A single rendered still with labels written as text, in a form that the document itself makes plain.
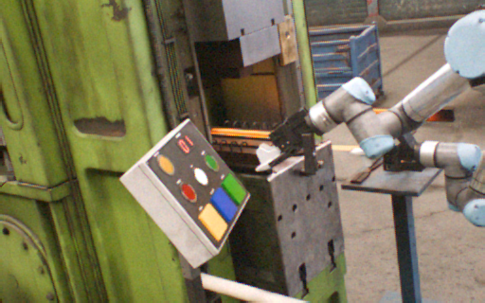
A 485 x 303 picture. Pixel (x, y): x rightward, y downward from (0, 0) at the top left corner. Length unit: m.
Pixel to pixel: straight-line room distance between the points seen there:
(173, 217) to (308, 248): 0.86
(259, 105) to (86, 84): 0.69
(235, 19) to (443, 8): 7.83
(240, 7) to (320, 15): 8.43
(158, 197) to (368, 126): 0.52
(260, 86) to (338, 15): 7.86
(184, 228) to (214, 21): 0.72
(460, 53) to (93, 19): 1.16
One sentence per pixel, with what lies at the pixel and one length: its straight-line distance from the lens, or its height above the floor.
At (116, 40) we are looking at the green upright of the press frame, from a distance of 1.87.
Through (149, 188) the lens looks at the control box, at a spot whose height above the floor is 1.13.
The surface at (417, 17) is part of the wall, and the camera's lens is 9.78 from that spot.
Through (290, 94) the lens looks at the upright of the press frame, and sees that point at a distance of 2.41.
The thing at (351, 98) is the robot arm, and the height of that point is 1.24.
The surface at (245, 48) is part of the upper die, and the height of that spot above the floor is 1.32.
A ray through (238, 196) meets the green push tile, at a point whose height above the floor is 0.99.
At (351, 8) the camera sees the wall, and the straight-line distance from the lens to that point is 10.11.
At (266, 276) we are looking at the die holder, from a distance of 2.24.
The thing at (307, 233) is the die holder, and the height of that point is 0.65.
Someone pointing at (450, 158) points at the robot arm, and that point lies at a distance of 1.81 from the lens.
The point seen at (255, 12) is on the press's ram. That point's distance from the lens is 2.02.
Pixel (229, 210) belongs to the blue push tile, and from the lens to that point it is 1.62.
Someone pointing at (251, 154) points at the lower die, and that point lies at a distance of 2.06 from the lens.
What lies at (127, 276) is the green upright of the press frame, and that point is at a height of 0.55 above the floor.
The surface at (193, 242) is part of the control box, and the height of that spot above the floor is 0.99.
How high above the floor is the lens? 1.63
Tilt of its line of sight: 17 degrees down
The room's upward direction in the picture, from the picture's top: 10 degrees counter-clockwise
